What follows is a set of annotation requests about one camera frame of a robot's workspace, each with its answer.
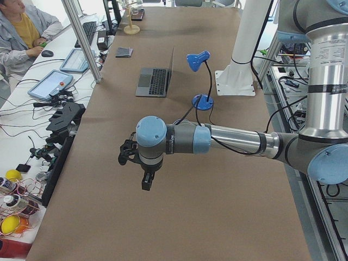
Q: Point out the aluminium frame post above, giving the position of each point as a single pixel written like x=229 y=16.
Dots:
x=71 y=12

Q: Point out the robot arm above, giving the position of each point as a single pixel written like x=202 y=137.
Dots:
x=318 y=150

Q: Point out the yellow lemon back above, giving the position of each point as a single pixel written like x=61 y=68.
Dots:
x=13 y=174

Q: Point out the blue desk lamp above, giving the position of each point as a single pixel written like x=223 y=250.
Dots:
x=202 y=100

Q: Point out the grey folded cloth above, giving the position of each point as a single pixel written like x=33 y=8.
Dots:
x=123 y=52

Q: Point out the black keyboard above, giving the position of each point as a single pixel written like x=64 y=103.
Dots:
x=89 y=29

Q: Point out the far teach pendant tablet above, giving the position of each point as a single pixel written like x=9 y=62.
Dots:
x=75 y=62

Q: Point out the grey laptop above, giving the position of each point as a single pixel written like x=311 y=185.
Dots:
x=154 y=82

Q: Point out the black toothed rack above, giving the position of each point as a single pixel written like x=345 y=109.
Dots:
x=62 y=118

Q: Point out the yellow lemon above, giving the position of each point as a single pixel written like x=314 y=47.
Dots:
x=13 y=174
x=10 y=225

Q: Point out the black power adapter box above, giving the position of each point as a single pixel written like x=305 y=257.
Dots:
x=102 y=40

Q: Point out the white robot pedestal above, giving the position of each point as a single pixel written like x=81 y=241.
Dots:
x=237 y=78

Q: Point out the near teach pendant tablet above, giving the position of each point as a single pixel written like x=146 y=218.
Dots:
x=49 y=86

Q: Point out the yellow lemon front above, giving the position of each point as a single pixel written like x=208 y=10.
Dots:
x=10 y=225

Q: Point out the copper wire basket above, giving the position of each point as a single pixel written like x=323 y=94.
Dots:
x=15 y=201

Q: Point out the teach pendant tablet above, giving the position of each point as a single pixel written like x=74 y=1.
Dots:
x=49 y=86
x=75 y=62

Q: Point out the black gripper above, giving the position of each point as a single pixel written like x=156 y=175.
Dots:
x=151 y=167

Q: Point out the black computer mouse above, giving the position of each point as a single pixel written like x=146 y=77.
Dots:
x=47 y=53

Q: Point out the wooden mug tree stand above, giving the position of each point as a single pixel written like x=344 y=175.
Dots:
x=133 y=12

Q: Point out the seated person grey jacket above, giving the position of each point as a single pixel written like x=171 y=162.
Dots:
x=24 y=29

